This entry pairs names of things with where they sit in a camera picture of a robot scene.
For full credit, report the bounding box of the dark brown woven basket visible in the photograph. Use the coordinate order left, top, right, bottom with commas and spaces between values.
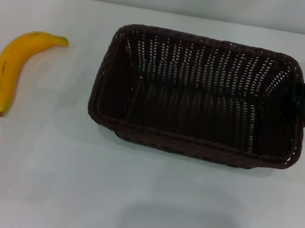
82, 17, 305, 178

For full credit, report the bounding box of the yellow banana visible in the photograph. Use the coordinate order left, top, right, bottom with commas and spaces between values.
0, 24, 71, 126

